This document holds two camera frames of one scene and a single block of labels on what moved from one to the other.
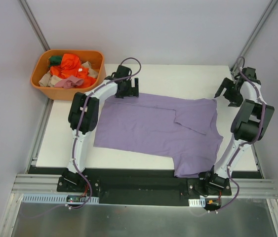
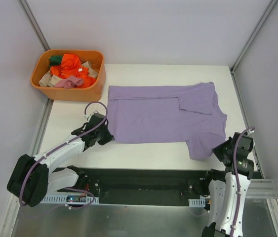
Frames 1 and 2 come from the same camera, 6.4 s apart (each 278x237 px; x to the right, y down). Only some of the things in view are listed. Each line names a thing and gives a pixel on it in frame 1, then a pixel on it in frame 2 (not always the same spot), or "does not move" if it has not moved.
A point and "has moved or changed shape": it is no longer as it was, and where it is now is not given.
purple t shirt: [186, 127] has moved or changed shape
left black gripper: [129, 89] -> [104, 134]
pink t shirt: [69, 82] does not move
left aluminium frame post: [26, 11] does not move
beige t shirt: [49, 80] does not move
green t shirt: [55, 60] does not move
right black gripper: [231, 91] -> [220, 151]
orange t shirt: [71, 66] does not move
